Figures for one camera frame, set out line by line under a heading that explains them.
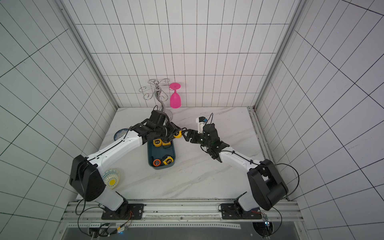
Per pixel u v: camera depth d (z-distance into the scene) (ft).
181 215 2.38
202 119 2.49
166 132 2.29
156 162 2.86
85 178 1.40
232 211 2.19
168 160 2.88
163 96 2.94
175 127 2.59
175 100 3.27
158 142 3.13
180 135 2.61
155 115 2.08
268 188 1.40
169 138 2.41
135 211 2.37
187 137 2.44
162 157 2.96
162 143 3.18
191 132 2.39
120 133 3.30
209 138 2.14
